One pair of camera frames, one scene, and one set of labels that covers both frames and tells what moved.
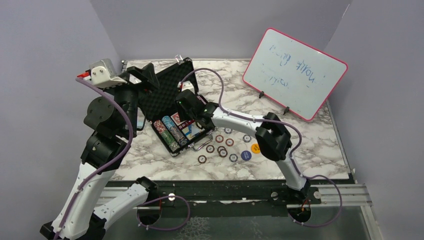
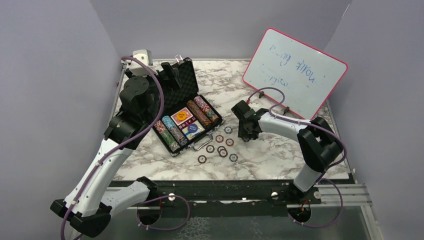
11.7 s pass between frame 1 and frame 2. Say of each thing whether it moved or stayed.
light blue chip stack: stayed
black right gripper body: moved
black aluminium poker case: stayed
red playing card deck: stayed
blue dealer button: moved
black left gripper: moved
